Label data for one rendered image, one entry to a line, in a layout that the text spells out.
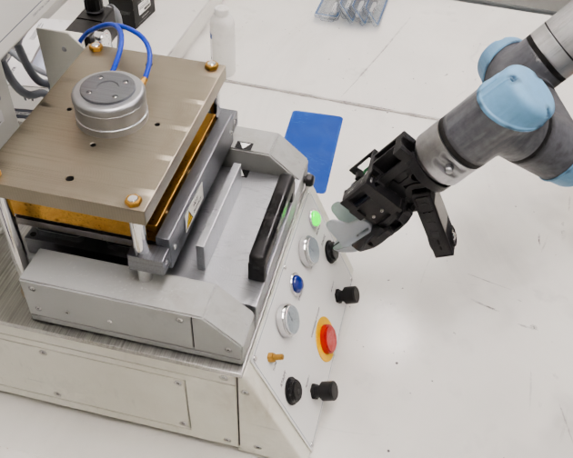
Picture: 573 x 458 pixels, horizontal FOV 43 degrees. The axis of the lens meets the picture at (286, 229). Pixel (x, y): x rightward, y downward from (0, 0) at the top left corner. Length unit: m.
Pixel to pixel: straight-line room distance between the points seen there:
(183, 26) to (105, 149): 0.87
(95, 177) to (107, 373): 0.26
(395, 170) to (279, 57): 0.75
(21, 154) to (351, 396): 0.52
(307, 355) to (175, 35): 0.86
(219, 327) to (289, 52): 0.96
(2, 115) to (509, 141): 0.59
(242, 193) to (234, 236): 0.08
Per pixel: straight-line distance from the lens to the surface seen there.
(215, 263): 0.86
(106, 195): 0.74
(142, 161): 0.78
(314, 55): 1.63
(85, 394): 0.97
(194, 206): 0.83
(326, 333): 1.00
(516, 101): 0.83
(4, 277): 0.94
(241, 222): 0.90
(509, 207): 1.32
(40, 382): 0.99
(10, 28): 0.90
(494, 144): 0.86
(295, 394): 0.90
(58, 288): 0.82
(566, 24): 0.99
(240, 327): 0.79
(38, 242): 0.88
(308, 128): 1.41
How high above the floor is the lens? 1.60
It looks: 45 degrees down
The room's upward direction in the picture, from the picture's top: 2 degrees clockwise
